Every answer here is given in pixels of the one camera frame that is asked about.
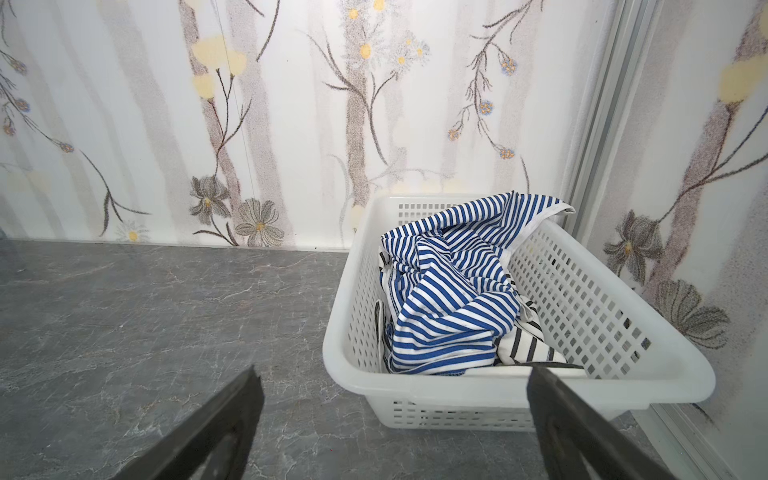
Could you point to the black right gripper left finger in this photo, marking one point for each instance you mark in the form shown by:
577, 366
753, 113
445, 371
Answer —
216, 440

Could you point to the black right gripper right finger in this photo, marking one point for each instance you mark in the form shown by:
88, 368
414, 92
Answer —
575, 440

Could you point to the blue white striped tank top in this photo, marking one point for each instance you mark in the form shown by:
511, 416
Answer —
448, 287

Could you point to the black white striped tank top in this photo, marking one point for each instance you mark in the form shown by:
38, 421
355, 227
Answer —
525, 344

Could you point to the white plastic laundry basket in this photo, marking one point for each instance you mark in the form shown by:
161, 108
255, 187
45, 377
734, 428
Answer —
626, 355

